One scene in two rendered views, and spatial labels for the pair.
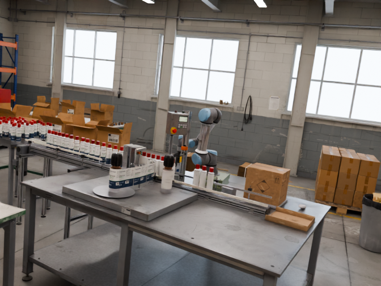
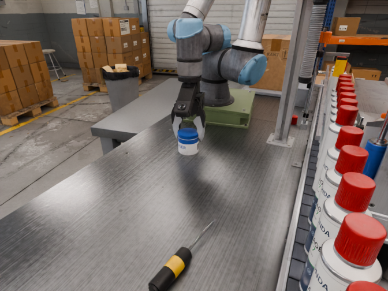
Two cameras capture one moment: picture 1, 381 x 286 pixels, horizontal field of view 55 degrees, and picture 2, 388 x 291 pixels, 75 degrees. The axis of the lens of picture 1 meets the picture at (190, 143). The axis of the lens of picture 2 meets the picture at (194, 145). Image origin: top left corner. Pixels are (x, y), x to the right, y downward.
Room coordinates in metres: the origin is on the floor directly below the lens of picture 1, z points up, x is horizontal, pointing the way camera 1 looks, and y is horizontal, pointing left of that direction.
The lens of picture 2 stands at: (3.58, 0.86, 1.25)
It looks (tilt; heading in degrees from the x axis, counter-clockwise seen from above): 28 degrees down; 267
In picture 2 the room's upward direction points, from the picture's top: straight up
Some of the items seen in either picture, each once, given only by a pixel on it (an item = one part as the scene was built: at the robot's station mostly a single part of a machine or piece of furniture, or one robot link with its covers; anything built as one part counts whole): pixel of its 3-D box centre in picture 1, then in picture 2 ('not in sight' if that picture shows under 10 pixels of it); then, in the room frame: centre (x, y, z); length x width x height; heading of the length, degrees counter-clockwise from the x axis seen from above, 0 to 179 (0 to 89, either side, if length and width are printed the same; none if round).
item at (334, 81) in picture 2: (196, 176); (335, 89); (2.98, -0.08, 0.98); 0.05 x 0.05 x 0.20
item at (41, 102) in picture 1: (47, 105); not in sight; (7.55, 3.01, 0.97); 0.51 x 0.36 x 0.37; 164
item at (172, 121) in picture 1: (177, 123); not in sight; (3.20, 0.13, 1.38); 0.17 x 0.10 x 0.19; 116
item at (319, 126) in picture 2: (209, 181); (324, 88); (2.96, -0.19, 0.96); 1.07 x 0.01 x 0.01; 61
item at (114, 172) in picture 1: (115, 172); not in sight; (2.64, 0.52, 1.04); 0.09 x 0.09 x 0.29
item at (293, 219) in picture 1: (290, 218); (330, 78); (2.59, -0.79, 0.85); 0.30 x 0.26 x 0.04; 61
